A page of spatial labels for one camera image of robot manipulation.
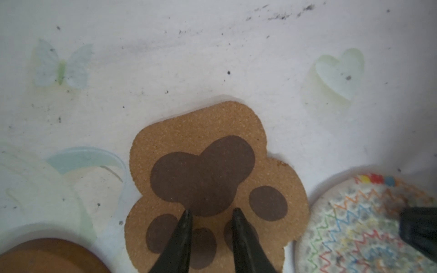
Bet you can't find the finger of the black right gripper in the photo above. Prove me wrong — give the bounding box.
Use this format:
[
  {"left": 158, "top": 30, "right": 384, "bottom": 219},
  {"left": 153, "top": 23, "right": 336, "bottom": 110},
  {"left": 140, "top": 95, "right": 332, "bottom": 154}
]
[{"left": 399, "top": 207, "right": 437, "bottom": 263}]

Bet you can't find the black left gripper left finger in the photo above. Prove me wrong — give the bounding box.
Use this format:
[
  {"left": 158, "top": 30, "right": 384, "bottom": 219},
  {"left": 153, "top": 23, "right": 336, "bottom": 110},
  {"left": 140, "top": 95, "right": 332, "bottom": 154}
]
[{"left": 149, "top": 209, "right": 193, "bottom": 273}]

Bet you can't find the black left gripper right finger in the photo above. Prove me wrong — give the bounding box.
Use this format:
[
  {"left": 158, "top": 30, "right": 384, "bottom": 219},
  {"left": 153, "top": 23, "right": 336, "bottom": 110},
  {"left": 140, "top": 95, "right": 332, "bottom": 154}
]
[{"left": 232, "top": 208, "right": 276, "bottom": 273}]

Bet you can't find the white multicolour woven coaster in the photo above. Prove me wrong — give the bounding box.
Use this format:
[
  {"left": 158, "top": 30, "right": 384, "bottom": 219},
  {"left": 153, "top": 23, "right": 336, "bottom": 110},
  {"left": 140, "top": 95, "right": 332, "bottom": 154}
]
[{"left": 294, "top": 173, "right": 437, "bottom": 273}]

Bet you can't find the cork paw print coaster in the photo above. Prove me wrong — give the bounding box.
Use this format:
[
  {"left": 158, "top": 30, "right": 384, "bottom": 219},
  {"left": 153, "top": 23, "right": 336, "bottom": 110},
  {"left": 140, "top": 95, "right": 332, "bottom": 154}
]
[{"left": 125, "top": 101, "right": 309, "bottom": 273}]

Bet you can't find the round dark wooden coaster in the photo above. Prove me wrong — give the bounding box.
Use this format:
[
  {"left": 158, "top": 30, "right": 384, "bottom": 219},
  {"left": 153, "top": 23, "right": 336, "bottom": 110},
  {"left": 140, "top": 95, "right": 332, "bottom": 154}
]
[{"left": 1, "top": 238, "right": 110, "bottom": 273}]

